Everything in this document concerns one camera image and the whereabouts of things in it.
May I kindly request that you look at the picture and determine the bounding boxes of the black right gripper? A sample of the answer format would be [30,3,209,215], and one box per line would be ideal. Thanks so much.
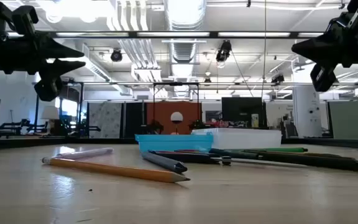
[291,0,358,93]

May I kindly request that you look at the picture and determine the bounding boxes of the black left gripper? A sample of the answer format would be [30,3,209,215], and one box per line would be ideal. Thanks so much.
[0,6,87,102]

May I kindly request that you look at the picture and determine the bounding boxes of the white marker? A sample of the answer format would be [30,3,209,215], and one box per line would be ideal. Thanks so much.
[56,147,114,159]

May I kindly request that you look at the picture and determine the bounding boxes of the green pen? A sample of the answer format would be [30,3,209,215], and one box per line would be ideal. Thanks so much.
[228,147,309,154]

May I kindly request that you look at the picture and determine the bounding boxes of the black pen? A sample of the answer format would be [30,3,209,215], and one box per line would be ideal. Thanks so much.
[244,150,358,172]
[209,147,260,160]

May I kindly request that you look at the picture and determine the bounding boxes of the clear plastic supply box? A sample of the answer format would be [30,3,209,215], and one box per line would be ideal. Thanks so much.
[191,128,283,150]

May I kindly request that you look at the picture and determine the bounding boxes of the yellow pencil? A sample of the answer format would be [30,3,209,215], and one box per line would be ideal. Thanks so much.
[41,157,191,184]

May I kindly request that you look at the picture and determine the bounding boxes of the blue plastic box lid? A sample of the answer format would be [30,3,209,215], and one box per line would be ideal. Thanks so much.
[134,133,214,153]

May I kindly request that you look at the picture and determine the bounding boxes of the dark grey pen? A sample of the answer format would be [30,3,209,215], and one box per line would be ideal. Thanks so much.
[140,151,188,174]

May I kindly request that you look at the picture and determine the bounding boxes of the red-handled scissors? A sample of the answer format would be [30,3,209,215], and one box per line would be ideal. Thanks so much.
[149,149,221,165]

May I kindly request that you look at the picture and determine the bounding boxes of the black spotlight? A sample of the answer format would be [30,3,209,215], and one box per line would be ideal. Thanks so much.
[271,73,285,85]
[215,39,232,63]
[110,48,123,62]

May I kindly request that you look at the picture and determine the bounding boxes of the white table lamp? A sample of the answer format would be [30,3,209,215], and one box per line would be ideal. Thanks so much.
[40,105,60,135]

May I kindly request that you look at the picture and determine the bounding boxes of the white round column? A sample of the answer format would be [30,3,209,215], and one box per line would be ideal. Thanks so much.
[292,63,323,139]

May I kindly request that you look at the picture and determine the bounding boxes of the grey-green partition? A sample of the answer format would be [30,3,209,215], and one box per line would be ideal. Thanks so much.
[327,101,358,139]

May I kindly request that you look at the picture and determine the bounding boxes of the grey patterned panel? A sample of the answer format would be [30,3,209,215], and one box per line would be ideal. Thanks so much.
[88,101,122,139]

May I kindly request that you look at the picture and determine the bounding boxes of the black partition panel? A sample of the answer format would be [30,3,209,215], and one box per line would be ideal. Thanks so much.
[124,102,147,139]

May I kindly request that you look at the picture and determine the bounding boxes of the black overhead beam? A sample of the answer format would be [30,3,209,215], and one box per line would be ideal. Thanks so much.
[37,30,324,39]

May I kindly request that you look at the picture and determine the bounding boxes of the orange partition panel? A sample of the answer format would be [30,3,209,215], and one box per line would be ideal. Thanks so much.
[146,101,202,135]

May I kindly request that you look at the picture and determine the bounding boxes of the white globe lamp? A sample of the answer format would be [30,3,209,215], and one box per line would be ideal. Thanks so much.
[170,111,184,135]

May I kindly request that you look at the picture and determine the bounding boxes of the thin hanging cable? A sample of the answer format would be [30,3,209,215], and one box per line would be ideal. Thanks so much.
[261,0,267,99]

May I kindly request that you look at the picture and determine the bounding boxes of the black aluminium table frame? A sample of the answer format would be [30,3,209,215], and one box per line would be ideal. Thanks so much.
[0,135,358,151]

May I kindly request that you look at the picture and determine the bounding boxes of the black background rig frame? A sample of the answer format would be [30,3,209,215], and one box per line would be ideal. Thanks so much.
[152,82,200,135]

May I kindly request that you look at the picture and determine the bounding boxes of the silver air duct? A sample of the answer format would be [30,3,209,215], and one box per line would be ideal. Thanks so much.
[163,0,208,98]

